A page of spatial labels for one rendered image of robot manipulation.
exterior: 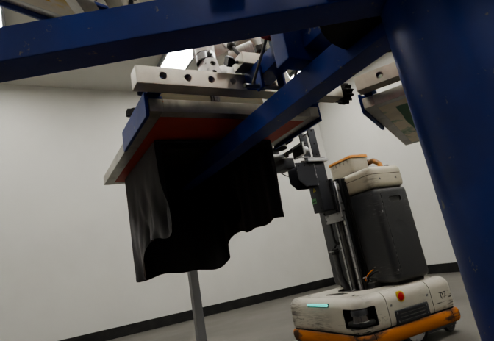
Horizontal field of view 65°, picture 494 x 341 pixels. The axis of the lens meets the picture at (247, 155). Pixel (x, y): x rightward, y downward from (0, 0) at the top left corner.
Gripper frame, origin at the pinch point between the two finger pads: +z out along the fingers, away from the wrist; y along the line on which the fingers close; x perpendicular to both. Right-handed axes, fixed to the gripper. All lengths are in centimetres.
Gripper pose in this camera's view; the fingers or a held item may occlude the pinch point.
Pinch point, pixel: (213, 101)
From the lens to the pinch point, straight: 141.1
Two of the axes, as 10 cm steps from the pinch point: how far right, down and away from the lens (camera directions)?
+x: -8.7, 0.3, -4.9
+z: 1.8, 9.5, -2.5
